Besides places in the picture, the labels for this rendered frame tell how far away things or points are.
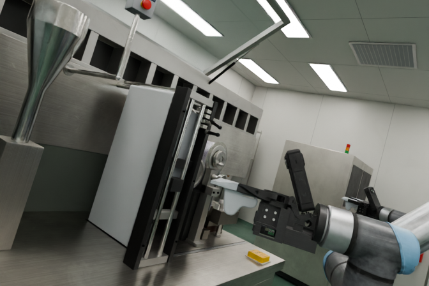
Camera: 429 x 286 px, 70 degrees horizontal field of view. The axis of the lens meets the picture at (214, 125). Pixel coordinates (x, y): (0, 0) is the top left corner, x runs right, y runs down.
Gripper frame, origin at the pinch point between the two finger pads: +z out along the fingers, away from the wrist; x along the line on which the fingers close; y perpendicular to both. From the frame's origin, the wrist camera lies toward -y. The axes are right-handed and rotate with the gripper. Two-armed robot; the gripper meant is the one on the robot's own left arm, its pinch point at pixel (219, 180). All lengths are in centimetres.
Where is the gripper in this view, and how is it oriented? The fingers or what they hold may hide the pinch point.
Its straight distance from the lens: 60.3
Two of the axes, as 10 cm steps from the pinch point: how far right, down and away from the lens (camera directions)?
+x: 1.2, 2.4, 9.6
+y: -3.0, 9.3, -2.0
